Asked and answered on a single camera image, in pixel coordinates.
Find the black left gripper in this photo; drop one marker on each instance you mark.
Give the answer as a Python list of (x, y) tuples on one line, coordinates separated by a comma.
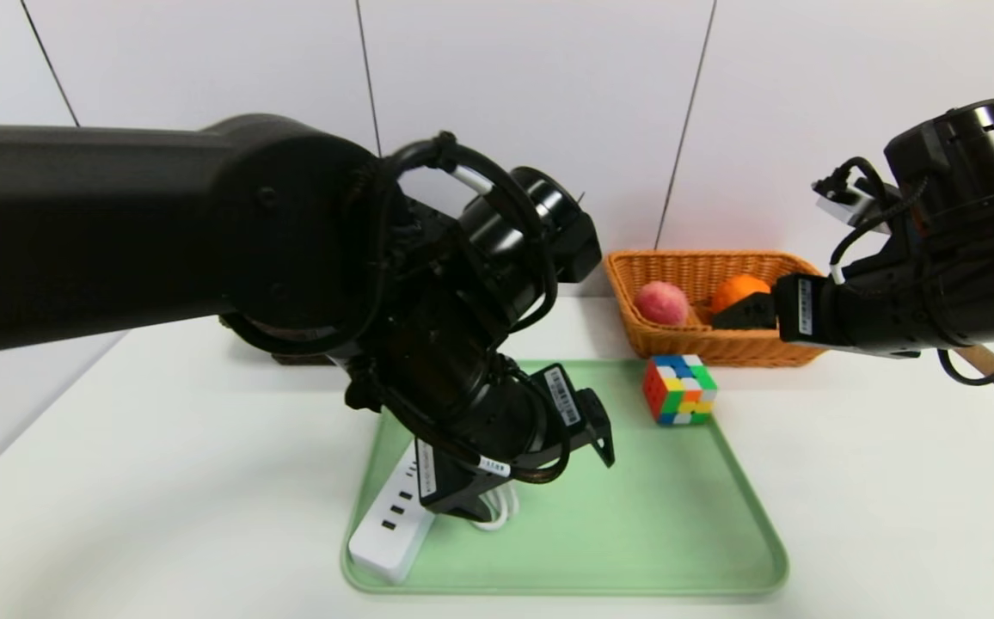
[(456, 486)]

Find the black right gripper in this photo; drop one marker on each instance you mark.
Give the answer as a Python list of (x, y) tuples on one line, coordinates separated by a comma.
[(803, 308)]

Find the orange fruit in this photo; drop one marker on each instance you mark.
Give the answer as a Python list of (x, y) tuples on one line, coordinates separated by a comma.
[(733, 288)]

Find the pink red peach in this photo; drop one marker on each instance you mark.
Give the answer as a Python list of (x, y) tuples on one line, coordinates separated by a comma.
[(662, 303)]

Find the white power strip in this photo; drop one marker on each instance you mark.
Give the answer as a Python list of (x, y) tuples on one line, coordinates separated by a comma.
[(389, 524)]

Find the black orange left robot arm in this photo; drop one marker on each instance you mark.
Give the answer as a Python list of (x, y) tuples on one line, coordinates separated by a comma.
[(119, 232)]

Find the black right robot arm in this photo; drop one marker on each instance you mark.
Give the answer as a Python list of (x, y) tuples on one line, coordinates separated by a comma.
[(978, 249)]

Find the orange wicker basket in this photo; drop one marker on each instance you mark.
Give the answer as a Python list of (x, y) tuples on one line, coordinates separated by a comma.
[(686, 348)]

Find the colourful puzzle cube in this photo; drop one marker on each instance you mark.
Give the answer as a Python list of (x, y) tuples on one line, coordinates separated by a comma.
[(678, 391)]

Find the light green plastic tray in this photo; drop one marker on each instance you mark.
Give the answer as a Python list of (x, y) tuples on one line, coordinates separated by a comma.
[(678, 516)]

